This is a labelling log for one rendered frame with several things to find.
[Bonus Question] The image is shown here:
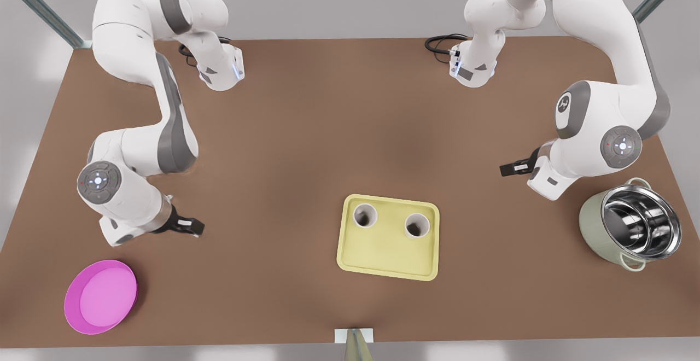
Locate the black cable loop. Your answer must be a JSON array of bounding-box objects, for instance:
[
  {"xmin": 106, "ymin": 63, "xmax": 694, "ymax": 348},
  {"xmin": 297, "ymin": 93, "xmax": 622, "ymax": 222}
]
[
  {"xmin": 425, "ymin": 34, "xmax": 471, "ymax": 56},
  {"xmin": 178, "ymin": 35, "xmax": 234, "ymax": 69}
]

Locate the pink round plate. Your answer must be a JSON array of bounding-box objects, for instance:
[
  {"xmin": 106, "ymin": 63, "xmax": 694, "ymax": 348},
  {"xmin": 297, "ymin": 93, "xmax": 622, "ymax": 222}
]
[{"xmin": 64, "ymin": 260, "xmax": 138, "ymax": 335}]

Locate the yellow rectangular tray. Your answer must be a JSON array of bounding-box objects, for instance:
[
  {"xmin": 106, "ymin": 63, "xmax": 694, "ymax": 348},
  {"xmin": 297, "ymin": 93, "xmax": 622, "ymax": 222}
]
[{"xmin": 336, "ymin": 194, "xmax": 441, "ymax": 282}]

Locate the white IKEA cup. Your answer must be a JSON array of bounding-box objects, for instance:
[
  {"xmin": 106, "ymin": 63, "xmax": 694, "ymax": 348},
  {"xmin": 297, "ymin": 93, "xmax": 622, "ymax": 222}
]
[
  {"xmin": 352, "ymin": 202, "xmax": 378, "ymax": 229},
  {"xmin": 404, "ymin": 213, "xmax": 431, "ymax": 240}
]

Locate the green steel pot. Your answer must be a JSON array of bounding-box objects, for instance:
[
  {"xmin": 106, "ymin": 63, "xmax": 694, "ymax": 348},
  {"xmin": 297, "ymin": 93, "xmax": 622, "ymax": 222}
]
[{"xmin": 579, "ymin": 178, "xmax": 683, "ymax": 272}]

